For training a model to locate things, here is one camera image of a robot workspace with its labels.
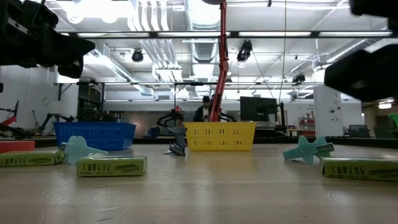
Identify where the red tape roll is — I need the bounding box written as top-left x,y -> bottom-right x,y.
0,140 -> 36,154

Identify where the blue plastic basket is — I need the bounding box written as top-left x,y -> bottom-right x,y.
53,121 -> 137,152

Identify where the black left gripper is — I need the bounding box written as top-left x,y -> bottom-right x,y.
0,0 -> 96,79

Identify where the black aluminium table frame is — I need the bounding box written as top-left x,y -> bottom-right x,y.
0,136 -> 398,149

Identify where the person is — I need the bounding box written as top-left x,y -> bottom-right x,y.
193,95 -> 213,123

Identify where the dark grey staple remover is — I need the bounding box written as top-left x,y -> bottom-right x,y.
164,126 -> 188,157

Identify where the black computer monitor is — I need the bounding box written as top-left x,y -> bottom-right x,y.
239,96 -> 278,123

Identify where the green staple box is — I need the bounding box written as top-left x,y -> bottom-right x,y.
76,155 -> 148,178
0,150 -> 65,169
320,156 -> 398,182

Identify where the white cabinet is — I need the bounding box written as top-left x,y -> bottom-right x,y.
313,85 -> 345,138

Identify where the black ceiling spotlight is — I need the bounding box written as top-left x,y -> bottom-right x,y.
131,49 -> 145,63
236,39 -> 253,62

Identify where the yellow plastic basket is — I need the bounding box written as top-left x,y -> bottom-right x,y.
183,121 -> 257,152

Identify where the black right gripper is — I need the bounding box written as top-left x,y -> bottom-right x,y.
323,0 -> 398,102

